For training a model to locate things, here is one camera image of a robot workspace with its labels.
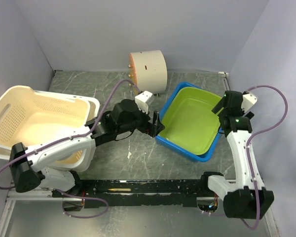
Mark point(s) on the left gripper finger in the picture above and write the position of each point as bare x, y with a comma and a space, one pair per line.
159, 127
156, 117

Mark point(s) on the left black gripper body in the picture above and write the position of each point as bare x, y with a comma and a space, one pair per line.
141, 123

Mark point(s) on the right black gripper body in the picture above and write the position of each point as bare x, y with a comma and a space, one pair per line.
222, 114

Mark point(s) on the green plastic tub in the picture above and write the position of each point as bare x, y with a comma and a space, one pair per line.
187, 123

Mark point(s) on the blue plastic tub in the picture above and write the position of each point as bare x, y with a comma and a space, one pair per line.
185, 150

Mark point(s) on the white plastic basket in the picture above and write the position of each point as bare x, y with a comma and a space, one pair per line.
52, 126

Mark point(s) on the cream perforated laundry basket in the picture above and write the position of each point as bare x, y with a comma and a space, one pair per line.
37, 117

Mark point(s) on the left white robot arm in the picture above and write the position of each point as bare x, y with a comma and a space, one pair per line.
31, 167

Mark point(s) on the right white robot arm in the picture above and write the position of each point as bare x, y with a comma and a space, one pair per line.
248, 197

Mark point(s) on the beige cylindrical device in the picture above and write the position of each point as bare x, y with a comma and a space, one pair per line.
148, 70

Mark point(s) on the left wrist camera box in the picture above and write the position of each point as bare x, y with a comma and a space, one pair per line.
143, 100

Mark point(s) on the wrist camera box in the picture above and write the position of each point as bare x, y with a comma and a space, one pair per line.
143, 100
249, 99

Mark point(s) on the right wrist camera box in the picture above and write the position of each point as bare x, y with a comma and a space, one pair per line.
249, 99

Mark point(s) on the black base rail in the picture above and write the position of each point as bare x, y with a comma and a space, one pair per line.
183, 192

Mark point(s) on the aluminium frame rail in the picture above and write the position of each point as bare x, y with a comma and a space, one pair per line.
46, 195

